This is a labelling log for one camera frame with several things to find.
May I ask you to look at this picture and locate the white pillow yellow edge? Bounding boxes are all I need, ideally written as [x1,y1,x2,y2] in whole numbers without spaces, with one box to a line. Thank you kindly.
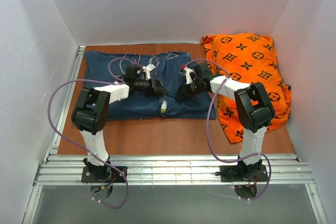
[161,98,167,113]

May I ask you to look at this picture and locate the dark blue pillowcase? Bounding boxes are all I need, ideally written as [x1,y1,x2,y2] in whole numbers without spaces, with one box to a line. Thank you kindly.
[84,50,217,121]

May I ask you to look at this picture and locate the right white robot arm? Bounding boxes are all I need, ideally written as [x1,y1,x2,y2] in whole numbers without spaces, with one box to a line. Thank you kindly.
[176,62,276,168]

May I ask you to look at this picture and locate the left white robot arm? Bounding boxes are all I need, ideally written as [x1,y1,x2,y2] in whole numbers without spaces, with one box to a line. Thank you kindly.
[71,64,168,168]

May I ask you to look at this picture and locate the orange patterned blanket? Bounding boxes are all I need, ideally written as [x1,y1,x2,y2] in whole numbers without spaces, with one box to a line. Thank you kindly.
[201,34,291,131]

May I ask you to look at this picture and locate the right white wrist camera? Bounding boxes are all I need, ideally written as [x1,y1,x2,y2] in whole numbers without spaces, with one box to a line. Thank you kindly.
[180,65,196,84]

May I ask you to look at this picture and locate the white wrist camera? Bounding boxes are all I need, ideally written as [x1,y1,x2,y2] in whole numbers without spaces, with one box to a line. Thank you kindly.
[180,65,196,84]
[142,63,155,80]

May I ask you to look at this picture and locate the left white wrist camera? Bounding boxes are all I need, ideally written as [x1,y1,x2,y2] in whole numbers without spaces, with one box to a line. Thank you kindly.
[142,63,155,80]

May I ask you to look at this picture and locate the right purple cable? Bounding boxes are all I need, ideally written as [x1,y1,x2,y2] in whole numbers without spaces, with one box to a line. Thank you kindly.
[183,60,271,201]

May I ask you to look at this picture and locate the purple cable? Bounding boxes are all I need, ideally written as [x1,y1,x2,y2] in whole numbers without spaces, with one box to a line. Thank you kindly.
[47,57,148,209]
[183,60,271,201]

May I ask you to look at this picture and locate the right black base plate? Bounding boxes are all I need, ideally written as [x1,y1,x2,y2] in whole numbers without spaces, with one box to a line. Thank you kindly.
[215,165,269,182]

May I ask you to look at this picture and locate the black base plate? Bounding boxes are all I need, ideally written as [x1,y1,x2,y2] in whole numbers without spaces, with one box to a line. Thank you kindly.
[215,165,269,182]
[81,166,128,183]

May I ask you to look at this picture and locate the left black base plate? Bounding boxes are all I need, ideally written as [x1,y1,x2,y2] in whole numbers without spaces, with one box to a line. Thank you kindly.
[81,166,128,183]

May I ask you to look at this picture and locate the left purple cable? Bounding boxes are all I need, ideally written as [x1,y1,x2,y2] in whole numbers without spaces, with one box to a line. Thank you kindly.
[47,57,148,209]

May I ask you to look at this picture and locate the aluminium rail frame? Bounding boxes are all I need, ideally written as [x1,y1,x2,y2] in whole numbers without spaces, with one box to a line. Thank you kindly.
[23,153,328,223]

